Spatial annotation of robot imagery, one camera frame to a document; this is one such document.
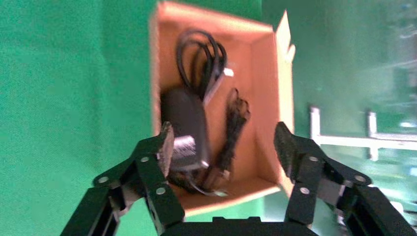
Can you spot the open brown cardboard box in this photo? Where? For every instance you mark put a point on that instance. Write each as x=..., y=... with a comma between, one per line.
x=260, y=97

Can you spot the green table cloth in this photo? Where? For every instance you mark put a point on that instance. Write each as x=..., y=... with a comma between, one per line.
x=71, y=97

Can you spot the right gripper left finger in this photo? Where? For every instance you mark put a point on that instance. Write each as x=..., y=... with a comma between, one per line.
x=146, y=182

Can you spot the white pedestal table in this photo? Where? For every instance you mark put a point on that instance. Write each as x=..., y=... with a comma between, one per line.
x=351, y=141

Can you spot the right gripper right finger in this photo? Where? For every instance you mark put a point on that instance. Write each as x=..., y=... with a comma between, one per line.
x=312, y=172

